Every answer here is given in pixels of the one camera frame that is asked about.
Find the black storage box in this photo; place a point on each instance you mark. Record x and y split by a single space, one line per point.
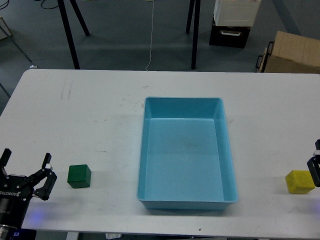
229 36

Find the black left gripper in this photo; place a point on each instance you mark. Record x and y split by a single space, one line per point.
15 197

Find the green wooden cube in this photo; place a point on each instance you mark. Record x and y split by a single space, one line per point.
79 176

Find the light blue plastic bin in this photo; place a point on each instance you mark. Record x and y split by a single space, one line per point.
185 156

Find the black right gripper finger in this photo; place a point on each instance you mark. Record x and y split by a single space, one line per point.
314 165

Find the cardboard box with handles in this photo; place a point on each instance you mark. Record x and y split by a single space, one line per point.
290 53

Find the white plastic crate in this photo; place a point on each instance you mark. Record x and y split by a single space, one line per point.
235 13

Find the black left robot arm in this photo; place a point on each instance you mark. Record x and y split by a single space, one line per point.
8 233

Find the yellow wooden cube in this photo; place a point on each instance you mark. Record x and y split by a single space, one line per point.
299 182

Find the black table legs right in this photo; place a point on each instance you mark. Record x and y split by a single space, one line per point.
193 17

